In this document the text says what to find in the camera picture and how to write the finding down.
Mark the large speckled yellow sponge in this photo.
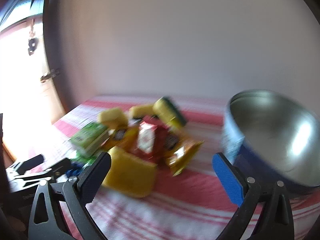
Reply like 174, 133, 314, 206
101, 146, 157, 198

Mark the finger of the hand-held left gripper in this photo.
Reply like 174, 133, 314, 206
49, 158, 84, 179

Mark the red white striped blanket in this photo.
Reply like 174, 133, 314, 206
25, 94, 320, 240

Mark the round blue metal tin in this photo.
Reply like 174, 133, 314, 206
221, 89, 320, 195

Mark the yellow sponge green scourer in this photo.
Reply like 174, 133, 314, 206
97, 108, 129, 130
153, 96, 188, 129

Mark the yellow snack packet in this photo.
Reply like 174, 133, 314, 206
106, 126, 139, 153

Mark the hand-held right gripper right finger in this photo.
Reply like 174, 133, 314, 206
212, 152, 295, 240

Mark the red snack packet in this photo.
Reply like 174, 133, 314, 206
130, 122, 175, 163

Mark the dark hanging ornament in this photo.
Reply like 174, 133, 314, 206
27, 37, 37, 55

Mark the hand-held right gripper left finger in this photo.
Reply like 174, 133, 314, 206
28, 151, 112, 240

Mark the plain yellow sponge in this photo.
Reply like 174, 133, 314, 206
129, 104, 160, 120

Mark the green tissue pack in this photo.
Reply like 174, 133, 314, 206
71, 151, 99, 167
70, 122, 110, 157

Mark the golden snack packet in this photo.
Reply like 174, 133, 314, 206
164, 135, 204, 177

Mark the dark wooden door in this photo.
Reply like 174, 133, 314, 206
41, 0, 73, 117

